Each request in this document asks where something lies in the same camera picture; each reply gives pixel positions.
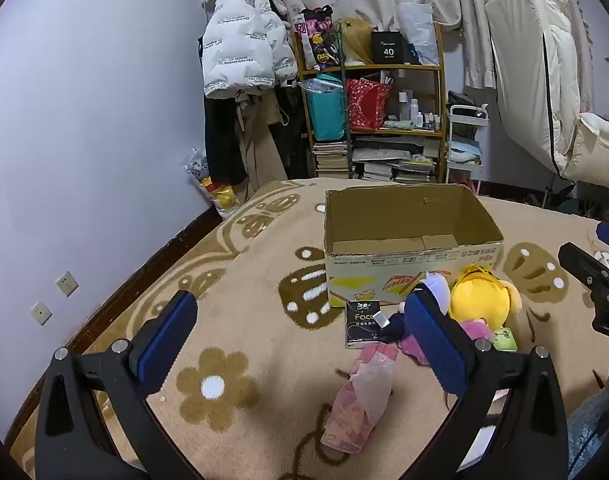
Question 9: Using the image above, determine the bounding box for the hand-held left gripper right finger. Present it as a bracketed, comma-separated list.
[403, 291, 570, 480]

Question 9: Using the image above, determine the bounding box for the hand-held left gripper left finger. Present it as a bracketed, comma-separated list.
[34, 289, 205, 480]

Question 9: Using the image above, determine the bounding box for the yellow plush toy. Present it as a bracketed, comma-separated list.
[449, 264, 524, 332]

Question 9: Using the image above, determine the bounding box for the black tissue pack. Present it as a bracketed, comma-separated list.
[345, 301, 385, 350]

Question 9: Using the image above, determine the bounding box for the printed cardboard box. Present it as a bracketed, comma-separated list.
[323, 183, 505, 311]

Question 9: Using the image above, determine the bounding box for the pink tissue pack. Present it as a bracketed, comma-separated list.
[321, 344, 399, 455]

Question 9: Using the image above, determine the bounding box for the green tissue pack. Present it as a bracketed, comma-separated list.
[491, 327, 518, 352]

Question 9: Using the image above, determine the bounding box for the white cushion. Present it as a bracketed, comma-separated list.
[559, 112, 609, 191]

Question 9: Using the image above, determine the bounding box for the beige flower-patterned rug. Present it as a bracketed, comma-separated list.
[9, 178, 609, 480]

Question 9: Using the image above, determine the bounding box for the person's light blue fuzzy clothing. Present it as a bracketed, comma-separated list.
[567, 390, 609, 480]

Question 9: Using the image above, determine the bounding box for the yellow red snack bag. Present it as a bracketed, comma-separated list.
[199, 177, 240, 216]

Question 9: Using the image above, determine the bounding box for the light blue folded cloth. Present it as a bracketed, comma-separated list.
[449, 141, 481, 163]

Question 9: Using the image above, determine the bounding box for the white folded mattress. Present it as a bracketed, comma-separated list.
[485, 0, 585, 176]

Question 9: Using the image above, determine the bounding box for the white snack bag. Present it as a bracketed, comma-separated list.
[182, 147, 210, 181]

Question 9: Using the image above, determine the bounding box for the white utility cart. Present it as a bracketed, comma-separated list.
[445, 104, 489, 186]

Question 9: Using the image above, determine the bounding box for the black hanging garment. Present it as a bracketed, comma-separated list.
[203, 95, 248, 186]

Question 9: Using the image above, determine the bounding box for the beige hanging coat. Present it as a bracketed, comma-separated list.
[234, 91, 289, 192]

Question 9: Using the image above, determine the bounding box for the stack of books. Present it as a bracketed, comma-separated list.
[312, 135, 443, 183]

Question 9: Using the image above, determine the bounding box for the row of cosmetic bottles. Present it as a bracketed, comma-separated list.
[397, 90, 441, 128]

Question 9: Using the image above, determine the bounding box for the red patterned bag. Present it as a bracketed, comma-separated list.
[345, 77, 393, 132]

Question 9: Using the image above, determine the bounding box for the teal bag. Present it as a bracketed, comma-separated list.
[304, 76, 346, 142]

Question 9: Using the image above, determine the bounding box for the wooden shelf with clutter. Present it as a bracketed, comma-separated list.
[292, 22, 448, 183]

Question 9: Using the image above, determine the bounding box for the black box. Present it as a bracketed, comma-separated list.
[371, 31, 410, 65]

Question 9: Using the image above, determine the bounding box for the clear plastic bag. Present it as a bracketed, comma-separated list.
[395, 2, 438, 66]

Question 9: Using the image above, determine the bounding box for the blonde wig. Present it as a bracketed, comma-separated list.
[341, 17, 378, 67]

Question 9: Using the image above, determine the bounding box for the white puffer jacket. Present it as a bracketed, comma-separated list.
[200, 0, 299, 100]

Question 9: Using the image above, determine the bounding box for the black pink printed bag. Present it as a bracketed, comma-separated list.
[294, 5, 340, 71]

